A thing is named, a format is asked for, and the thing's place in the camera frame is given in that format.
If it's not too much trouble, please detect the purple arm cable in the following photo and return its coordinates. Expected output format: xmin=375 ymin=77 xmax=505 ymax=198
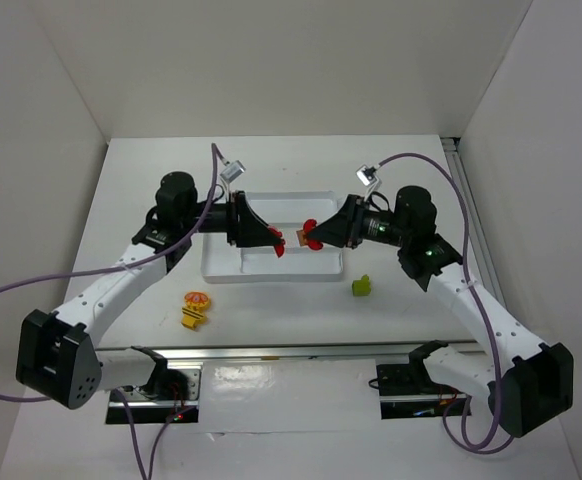
xmin=370 ymin=152 xmax=517 ymax=454
xmin=0 ymin=143 xmax=227 ymax=480

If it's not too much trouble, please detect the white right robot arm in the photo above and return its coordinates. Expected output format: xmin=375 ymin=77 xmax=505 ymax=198
xmin=303 ymin=186 xmax=574 ymax=438

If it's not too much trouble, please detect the aluminium rail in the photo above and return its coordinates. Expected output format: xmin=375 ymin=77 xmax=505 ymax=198
xmin=83 ymin=340 xmax=492 ymax=365
xmin=440 ymin=137 xmax=504 ymax=303

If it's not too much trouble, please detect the aluminium right side rail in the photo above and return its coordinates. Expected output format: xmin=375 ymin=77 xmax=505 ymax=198
xmin=440 ymin=137 xmax=504 ymax=303

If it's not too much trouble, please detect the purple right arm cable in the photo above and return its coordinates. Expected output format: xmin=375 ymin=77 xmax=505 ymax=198
xmin=370 ymin=152 xmax=517 ymax=454

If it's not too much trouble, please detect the brown lego plate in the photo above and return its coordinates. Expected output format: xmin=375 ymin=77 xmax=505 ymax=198
xmin=296 ymin=230 xmax=307 ymax=247

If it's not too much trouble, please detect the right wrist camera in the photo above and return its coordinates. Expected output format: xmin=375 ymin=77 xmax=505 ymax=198
xmin=356 ymin=165 xmax=379 ymax=187

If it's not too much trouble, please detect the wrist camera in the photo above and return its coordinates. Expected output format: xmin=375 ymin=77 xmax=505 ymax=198
xmin=356 ymin=165 xmax=379 ymax=187
xmin=220 ymin=160 xmax=246 ymax=184

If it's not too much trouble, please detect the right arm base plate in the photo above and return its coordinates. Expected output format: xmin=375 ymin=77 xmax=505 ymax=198
xmin=368 ymin=364 xmax=466 ymax=420

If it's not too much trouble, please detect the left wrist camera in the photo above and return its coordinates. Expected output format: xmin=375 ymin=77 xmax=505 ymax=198
xmin=220 ymin=160 xmax=246 ymax=184

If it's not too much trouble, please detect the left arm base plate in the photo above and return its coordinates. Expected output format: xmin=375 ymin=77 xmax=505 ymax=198
xmin=120 ymin=361 xmax=202 ymax=425

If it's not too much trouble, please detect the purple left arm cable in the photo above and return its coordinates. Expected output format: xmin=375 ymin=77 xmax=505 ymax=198
xmin=0 ymin=143 xmax=227 ymax=480

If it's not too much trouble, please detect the green lego piece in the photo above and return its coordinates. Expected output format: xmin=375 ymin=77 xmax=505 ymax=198
xmin=351 ymin=275 xmax=372 ymax=297

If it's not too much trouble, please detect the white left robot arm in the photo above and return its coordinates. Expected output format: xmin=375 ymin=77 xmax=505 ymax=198
xmin=16 ymin=172 xmax=284 ymax=409

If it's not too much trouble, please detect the aluminium front rail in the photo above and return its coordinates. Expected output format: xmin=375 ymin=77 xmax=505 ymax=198
xmin=83 ymin=340 xmax=492 ymax=365

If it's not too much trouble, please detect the yellow orange lego stack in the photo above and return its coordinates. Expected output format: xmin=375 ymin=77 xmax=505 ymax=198
xmin=181 ymin=291 xmax=211 ymax=331

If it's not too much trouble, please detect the white divided sorting tray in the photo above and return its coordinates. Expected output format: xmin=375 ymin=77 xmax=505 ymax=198
xmin=201 ymin=191 xmax=344 ymax=284

